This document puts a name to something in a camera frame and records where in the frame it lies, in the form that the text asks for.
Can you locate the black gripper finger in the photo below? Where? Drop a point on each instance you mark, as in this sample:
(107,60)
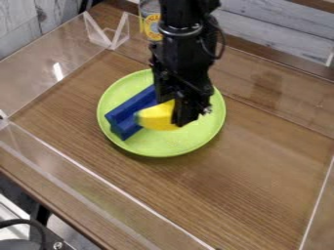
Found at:
(190,106)

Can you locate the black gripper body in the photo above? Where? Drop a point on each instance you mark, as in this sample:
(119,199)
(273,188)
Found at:
(180,60)

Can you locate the yellow toy banana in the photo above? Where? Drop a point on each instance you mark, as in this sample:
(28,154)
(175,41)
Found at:
(156,117)

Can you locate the green round plate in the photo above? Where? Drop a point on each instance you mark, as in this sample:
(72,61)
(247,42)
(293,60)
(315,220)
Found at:
(150,142)

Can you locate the black metal table bracket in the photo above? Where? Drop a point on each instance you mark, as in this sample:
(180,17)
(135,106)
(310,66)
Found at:
(55,242)

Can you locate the yellow labelled tin can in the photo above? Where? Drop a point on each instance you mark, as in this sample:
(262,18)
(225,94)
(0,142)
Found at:
(148,19)

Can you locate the clear acrylic corner bracket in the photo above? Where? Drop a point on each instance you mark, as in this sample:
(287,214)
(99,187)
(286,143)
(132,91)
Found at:
(107,37)

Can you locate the blue plastic block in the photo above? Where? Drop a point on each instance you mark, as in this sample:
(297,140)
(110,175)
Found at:
(122,116)

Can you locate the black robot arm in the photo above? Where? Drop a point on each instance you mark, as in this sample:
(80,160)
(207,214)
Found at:
(182,13)

